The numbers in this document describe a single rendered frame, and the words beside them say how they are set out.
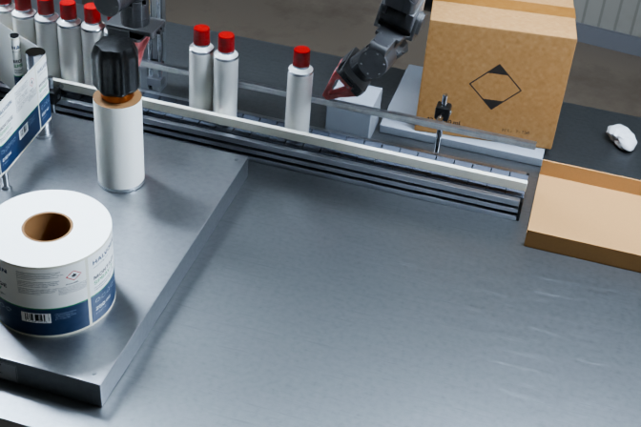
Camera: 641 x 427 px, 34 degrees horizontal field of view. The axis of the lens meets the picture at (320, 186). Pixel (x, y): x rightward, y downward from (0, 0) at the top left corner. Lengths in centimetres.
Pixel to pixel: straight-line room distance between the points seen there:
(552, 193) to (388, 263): 44
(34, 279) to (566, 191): 112
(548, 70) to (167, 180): 81
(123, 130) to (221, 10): 279
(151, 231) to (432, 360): 56
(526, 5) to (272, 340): 95
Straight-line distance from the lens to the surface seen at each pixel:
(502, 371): 179
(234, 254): 195
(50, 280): 165
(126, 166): 199
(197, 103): 221
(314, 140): 213
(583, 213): 218
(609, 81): 451
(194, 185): 204
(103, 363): 168
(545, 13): 228
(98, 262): 168
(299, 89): 210
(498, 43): 220
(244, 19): 462
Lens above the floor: 206
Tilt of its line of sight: 35 degrees down
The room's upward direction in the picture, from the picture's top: 5 degrees clockwise
